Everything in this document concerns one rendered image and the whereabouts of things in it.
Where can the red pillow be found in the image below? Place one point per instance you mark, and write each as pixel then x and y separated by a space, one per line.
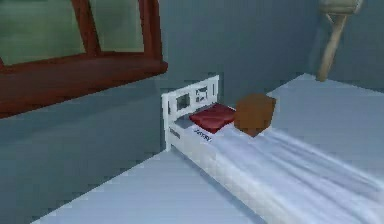
pixel 213 117

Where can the brown box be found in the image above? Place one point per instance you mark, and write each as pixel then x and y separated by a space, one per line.
pixel 254 113

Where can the white bed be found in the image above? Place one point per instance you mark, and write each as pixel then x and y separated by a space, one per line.
pixel 283 173

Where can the brown framed window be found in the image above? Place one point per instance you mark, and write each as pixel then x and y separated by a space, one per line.
pixel 76 75

